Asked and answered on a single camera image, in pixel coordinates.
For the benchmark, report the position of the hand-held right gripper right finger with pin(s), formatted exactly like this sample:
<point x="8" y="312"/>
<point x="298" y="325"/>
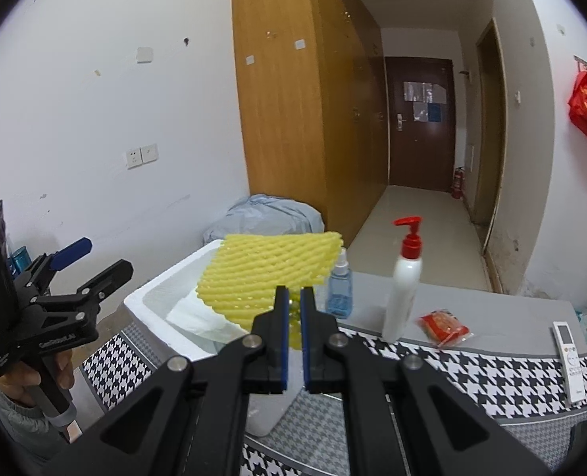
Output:
<point x="307" y="337"/>

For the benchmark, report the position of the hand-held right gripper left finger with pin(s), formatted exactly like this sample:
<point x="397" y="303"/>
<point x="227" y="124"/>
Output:
<point x="284" y="337"/>

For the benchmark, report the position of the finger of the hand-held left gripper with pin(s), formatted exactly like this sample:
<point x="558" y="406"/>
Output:
<point x="107" y="277"/>
<point x="72" y="253"/>

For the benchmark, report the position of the white foam box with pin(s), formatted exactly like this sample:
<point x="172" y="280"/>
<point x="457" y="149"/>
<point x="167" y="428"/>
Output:
<point x="154" y="325"/>

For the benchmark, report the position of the yellow foam net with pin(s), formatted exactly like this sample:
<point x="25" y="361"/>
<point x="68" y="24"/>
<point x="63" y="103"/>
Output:
<point x="263" y="267"/>

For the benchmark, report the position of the person's left forearm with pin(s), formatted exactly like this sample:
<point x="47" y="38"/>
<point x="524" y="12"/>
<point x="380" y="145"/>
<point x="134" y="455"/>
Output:
<point x="15" y="426"/>

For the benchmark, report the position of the person's left hand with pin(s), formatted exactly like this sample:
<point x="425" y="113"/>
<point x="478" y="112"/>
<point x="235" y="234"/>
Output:
<point x="18" y="386"/>

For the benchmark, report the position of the teal plastic bottle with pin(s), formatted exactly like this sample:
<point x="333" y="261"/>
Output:
<point x="18" y="260"/>

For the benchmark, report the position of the blue spray bottle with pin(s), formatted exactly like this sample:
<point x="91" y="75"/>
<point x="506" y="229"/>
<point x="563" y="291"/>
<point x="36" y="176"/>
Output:
<point x="339" y="297"/>

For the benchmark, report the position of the white pump lotion bottle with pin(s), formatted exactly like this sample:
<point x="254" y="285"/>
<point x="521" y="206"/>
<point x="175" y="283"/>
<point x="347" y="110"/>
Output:
<point x="402" y="292"/>

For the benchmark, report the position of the light blue cloth pile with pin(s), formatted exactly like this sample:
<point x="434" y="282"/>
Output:
<point x="263" y="215"/>

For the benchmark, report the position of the red snack packet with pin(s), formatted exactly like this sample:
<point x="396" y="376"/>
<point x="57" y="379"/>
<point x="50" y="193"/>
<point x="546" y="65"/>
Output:
<point x="444" y="329"/>

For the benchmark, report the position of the houndstooth tablecloth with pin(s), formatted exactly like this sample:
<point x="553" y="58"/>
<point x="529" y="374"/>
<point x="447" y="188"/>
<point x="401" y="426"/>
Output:
<point x="472" y="382"/>

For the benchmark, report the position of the dark brown door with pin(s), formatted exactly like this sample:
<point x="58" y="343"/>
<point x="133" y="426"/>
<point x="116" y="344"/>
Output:
<point x="417" y="158"/>

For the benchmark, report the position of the red fire extinguisher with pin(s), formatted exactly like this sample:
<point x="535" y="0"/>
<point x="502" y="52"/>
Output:
<point x="458" y="183"/>

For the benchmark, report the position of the wooden wardrobe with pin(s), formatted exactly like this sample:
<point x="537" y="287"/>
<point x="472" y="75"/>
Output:
<point x="283" y="109"/>

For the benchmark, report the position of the white remote control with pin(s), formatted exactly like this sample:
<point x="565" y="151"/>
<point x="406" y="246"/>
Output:
<point x="568" y="357"/>

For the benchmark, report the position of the taped paper notices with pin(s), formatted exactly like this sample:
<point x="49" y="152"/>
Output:
<point x="422" y="99"/>

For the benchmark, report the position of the wooden side door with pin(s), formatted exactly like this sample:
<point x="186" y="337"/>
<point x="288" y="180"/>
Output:
<point x="489" y="134"/>

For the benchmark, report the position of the white wall socket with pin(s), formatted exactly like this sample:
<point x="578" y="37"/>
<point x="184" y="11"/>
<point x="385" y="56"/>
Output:
<point x="133" y="158"/>

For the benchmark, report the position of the white wall switch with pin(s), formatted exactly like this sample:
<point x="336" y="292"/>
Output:
<point x="149" y="153"/>

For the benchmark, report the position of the white wall box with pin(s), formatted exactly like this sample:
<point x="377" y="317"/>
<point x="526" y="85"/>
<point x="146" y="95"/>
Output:
<point x="144" y="54"/>

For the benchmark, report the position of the metal wall hook rack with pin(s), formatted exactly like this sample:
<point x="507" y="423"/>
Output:
<point x="586" y="65"/>

